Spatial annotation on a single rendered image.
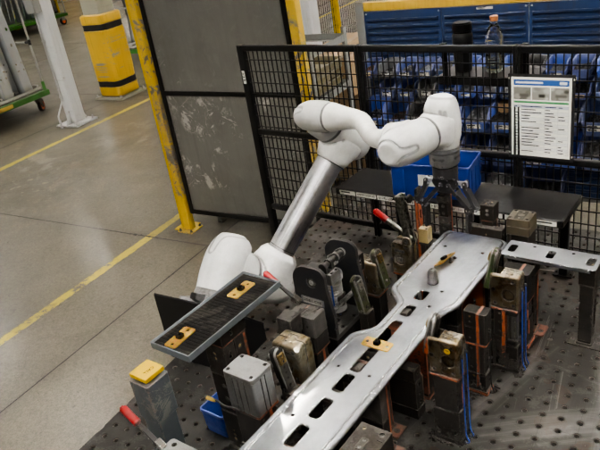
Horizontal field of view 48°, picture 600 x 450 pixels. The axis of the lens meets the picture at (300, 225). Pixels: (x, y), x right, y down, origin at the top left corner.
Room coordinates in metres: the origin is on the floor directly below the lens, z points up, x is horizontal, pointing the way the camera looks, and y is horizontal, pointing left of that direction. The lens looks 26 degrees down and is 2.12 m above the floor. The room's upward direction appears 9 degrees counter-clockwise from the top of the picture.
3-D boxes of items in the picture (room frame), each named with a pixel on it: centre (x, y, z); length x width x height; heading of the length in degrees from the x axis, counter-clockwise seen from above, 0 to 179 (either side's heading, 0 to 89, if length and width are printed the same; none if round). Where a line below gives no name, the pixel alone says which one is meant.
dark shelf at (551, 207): (2.28, -0.58, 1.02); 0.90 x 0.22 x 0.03; 50
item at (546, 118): (2.18, -0.89, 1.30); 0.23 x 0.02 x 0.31; 50
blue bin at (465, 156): (2.31, -0.54, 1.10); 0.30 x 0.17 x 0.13; 57
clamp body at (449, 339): (1.40, -0.33, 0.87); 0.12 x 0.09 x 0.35; 50
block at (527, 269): (1.75, -0.64, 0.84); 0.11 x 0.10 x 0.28; 50
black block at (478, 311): (1.56, -0.46, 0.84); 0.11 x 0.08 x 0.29; 50
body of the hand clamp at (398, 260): (1.93, -0.33, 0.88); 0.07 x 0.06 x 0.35; 50
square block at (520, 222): (1.95, -0.73, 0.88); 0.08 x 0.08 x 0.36; 50
